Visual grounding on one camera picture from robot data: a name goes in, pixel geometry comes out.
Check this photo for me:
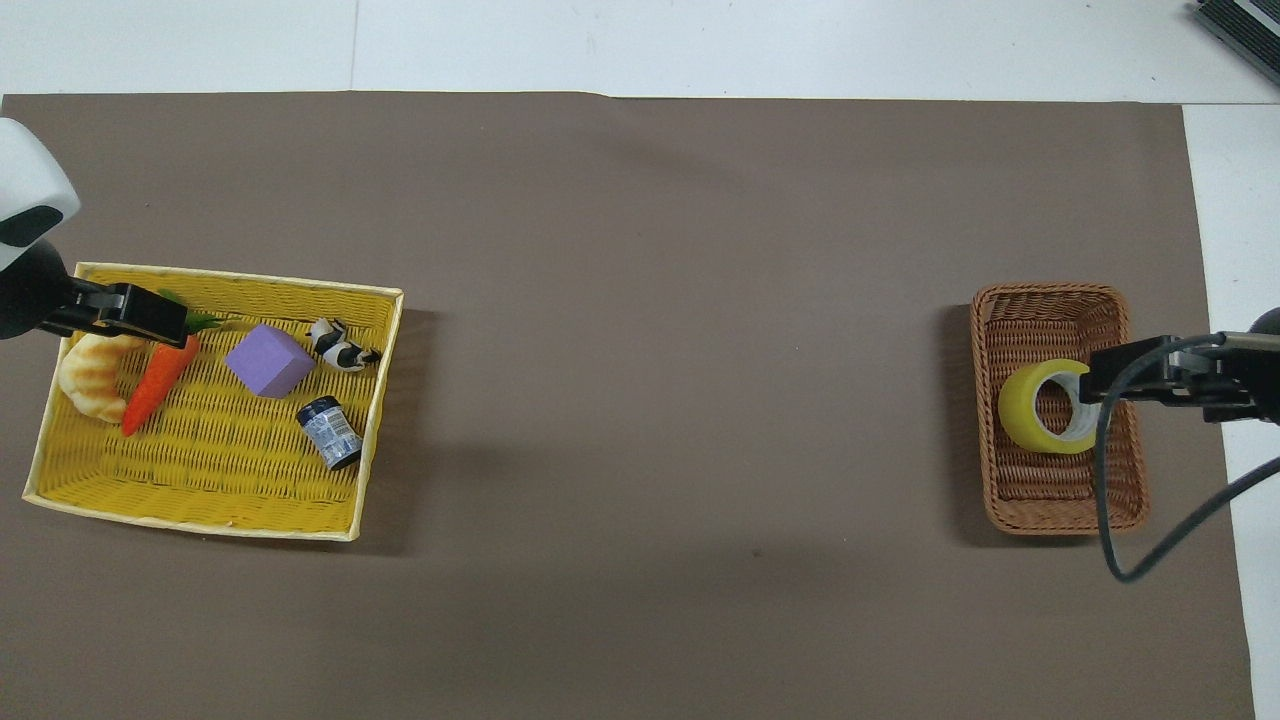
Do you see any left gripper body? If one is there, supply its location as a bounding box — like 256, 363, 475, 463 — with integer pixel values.
0, 239, 109, 342

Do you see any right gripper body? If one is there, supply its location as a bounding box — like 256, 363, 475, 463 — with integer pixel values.
1207, 305, 1280, 427

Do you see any yellow woven basket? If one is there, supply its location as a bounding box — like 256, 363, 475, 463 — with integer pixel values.
22, 262, 405, 543

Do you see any yellow tape roll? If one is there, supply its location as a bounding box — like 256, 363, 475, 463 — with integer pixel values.
998, 359, 1102, 456

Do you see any brown wicker basket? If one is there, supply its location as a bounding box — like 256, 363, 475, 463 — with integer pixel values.
969, 282, 1151, 537

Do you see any toy croissant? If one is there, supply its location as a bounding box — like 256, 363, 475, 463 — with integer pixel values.
57, 333, 148, 426

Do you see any orange toy carrot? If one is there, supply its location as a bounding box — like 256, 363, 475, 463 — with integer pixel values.
120, 289, 226, 438

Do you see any purple foam cube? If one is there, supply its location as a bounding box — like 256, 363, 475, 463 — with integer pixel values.
224, 323, 317, 400

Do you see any black and white cow figurine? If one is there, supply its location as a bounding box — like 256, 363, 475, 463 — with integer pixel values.
306, 317, 383, 375

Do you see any small jar with black lid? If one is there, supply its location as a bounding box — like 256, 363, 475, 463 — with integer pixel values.
296, 395, 364, 472

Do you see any black stand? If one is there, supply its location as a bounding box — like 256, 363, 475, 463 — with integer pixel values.
1192, 0, 1280, 73

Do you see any black cable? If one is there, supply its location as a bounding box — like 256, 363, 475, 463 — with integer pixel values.
1094, 334, 1280, 584

